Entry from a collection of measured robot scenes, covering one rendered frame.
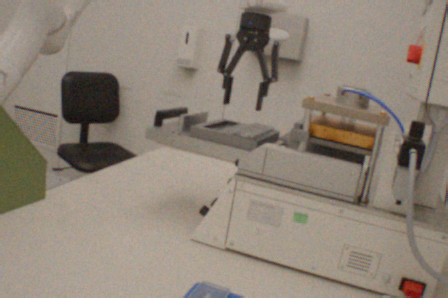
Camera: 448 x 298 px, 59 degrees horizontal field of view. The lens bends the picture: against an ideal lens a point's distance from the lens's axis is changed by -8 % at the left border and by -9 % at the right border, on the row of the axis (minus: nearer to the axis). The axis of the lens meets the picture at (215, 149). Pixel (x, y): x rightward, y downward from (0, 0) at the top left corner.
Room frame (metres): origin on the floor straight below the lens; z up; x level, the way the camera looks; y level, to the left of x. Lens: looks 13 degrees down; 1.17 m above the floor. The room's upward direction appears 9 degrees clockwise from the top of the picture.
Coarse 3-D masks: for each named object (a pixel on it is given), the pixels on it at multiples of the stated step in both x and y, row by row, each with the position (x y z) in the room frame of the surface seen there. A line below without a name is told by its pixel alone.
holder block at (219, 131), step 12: (216, 120) 1.11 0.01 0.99; (228, 120) 1.15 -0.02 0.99; (192, 132) 0.98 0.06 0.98; (204, 132) 0.97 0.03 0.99; (216, 132) 0.96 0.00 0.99; (228, 132) 0.97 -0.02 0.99; (276, 132) 1.08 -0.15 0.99; (228, 144) 0.94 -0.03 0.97; (240, 144) 0.93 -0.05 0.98; (252, 144) 0.92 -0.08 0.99
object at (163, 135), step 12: (180, 120) 1.02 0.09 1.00; (192, 120) 1.06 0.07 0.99; (204, 120) 1.14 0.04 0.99; (156, 132) 1.00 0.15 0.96; (168, 132) 0.99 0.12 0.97; (180, 132) 1.01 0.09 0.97; (168, 144) 0.99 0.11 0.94; (180, 144) 0.97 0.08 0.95; (192, 144) 0.96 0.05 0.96; (204, 144) 0.95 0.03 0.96; (216, 144) 0.94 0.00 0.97; (276, 144) 1.05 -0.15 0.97; (216, 156) 0.94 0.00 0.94; (228, 156) 0.93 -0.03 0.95; (240, 156) 0.92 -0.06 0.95
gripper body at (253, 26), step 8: (248, 16) 1.01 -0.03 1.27; (256, 16) 1.01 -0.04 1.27; (264, 16) 1.01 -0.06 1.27; (240, 24) 1.03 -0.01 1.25; (248, 24) 1.01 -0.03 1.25; (256, 24) 1.01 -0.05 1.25; (264, 24) 1.01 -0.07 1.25; (240, 32) 1.04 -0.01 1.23; (248, 32) 1.04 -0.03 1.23; (256, 32) 1.03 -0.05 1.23; (264, 32) 1.03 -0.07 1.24; (240, 40) 1.04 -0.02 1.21; (248, 40) 1.03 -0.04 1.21; (264, 40) 1.02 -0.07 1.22; (248, 48) 1.03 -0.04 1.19
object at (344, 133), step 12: (312, 120) 0.93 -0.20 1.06; (324, 120) 0.97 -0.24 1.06; (336, 120) 1.02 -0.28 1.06; (348, 120) 0.93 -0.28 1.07; (312, 132) 0.88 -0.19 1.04; (324, 132) 0.87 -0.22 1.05; (336, 132) 0.86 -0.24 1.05; (348, 132) 0.85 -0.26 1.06; (360, 132) 0.87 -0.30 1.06; (372, 132) 0.91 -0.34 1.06; (324, 144) 0.87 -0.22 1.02; (336, 144) 0.86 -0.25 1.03; (348, 144) 0.85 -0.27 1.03; (360, 144) 0.84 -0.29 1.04; (372, 144) 0.83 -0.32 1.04
